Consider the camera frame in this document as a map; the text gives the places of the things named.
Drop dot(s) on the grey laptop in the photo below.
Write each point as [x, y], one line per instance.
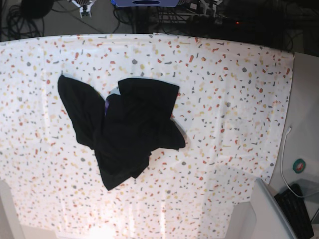
[271, 222]

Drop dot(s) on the black keyboard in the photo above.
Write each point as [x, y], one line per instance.
[296, 213]

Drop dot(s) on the black t-shirt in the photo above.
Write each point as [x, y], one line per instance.
[124, 128]

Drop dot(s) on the terrazzo pattern tablecloth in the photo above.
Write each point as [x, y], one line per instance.
[231, 109]

